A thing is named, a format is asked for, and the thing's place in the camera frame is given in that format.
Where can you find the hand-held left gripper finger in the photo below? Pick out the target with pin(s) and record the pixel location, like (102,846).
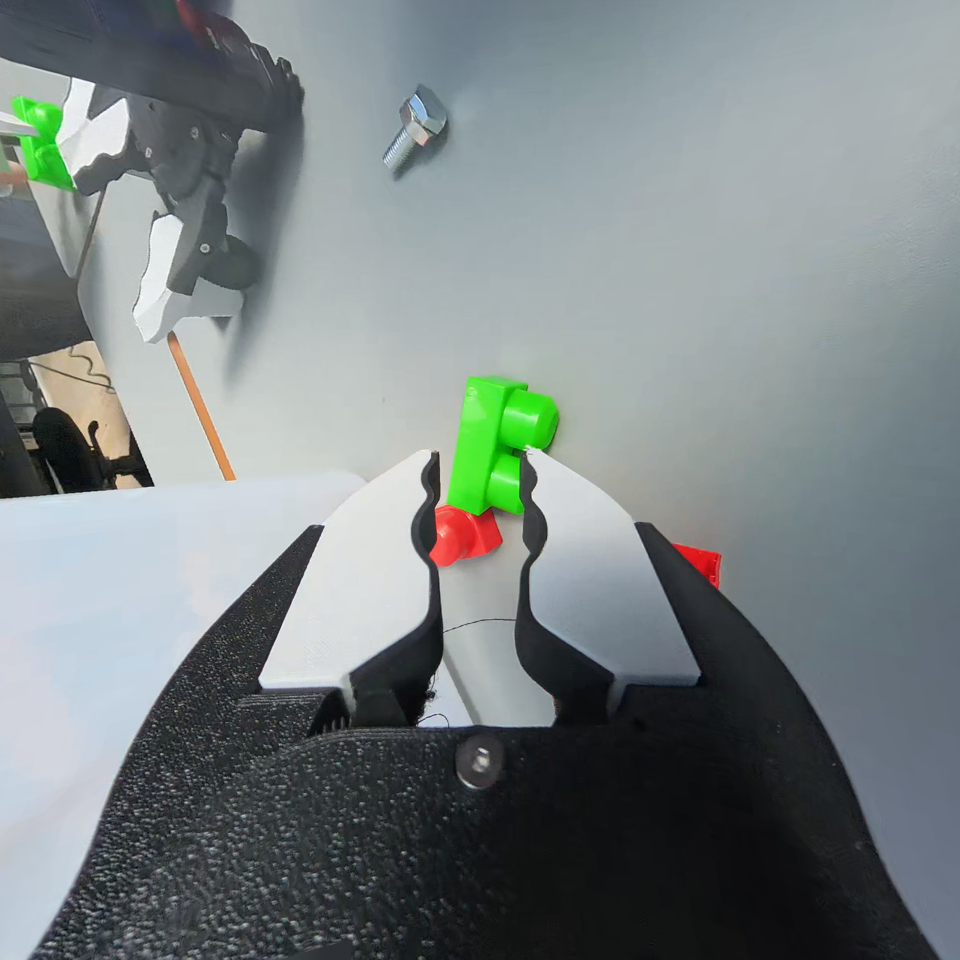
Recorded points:
(600,585)
(352,585)

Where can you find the spare hand-held left gripper finger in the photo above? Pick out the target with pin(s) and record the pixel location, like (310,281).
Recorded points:
(90,139)
(154,300)

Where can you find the green two-stud brick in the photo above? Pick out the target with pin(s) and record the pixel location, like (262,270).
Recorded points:
(480,435)
(41,161)

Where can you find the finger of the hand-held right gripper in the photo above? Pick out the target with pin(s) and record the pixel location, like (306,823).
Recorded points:
(11,126)

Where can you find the thin black thread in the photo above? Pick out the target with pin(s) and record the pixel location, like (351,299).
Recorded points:
(480,622)

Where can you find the red green flat brick stack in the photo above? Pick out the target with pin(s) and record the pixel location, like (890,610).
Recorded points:
(701,564)

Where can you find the black office chair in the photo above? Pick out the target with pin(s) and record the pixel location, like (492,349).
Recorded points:
(67,450)

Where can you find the clear plastic storage bin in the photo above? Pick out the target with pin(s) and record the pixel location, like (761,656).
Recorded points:
(112,637)

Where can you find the silver hex bolt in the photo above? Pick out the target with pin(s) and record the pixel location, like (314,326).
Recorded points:
(420,116)

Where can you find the dark cloth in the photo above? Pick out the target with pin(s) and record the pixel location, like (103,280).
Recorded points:
(37,319)

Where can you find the red two-stud brick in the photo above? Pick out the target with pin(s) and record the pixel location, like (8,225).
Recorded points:
(461,536)

